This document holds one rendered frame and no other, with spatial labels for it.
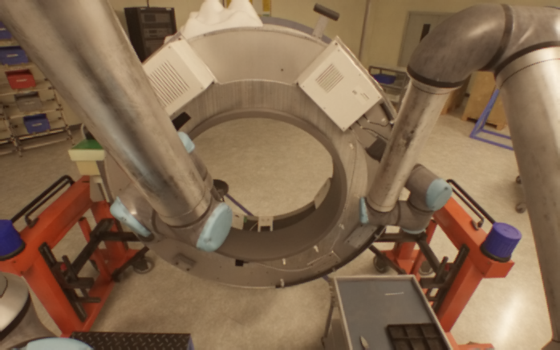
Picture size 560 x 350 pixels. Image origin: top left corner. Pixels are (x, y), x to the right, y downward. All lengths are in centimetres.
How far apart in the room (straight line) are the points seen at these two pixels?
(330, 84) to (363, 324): 108
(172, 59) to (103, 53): 69
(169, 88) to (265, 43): 37
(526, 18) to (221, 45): 86
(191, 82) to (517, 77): 83
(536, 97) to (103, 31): 58
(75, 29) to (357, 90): 88
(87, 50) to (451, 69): 55
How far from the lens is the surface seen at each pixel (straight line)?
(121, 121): 33
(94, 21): 30
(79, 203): 198
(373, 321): 152
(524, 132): 57
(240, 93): 113
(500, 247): 157
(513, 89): 61
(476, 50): 61
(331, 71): 100
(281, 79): 111
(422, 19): 1042
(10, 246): 166
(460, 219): 178
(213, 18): 120
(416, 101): 66
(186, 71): 98
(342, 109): 104
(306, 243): 148
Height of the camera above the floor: 189
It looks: 30 degrees down
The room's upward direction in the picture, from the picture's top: 2 degrees clockwise
